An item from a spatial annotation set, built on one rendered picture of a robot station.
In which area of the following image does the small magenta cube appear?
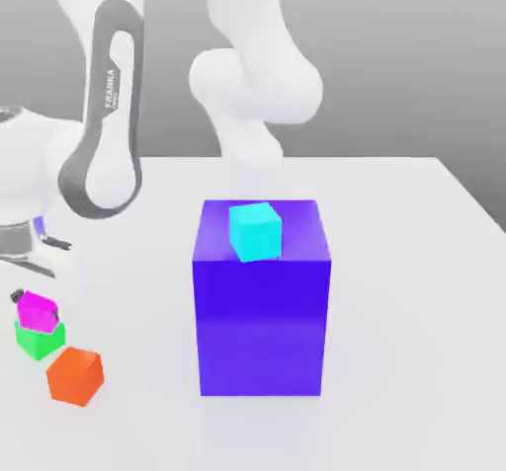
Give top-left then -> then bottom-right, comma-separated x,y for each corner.
16,289 -> 60,335

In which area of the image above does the small cyan cube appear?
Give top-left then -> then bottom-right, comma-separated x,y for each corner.
227,201 -> 284,264

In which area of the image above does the large purple box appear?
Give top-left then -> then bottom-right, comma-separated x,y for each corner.
191,198 -> 332,398

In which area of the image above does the small orange cube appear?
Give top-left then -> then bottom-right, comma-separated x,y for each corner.
45,346 -> 106,408

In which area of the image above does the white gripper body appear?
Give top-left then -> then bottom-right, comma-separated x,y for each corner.
0,250 -> 80,302

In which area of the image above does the small green cube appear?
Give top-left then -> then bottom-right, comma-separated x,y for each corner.
14,319 -> 67,362

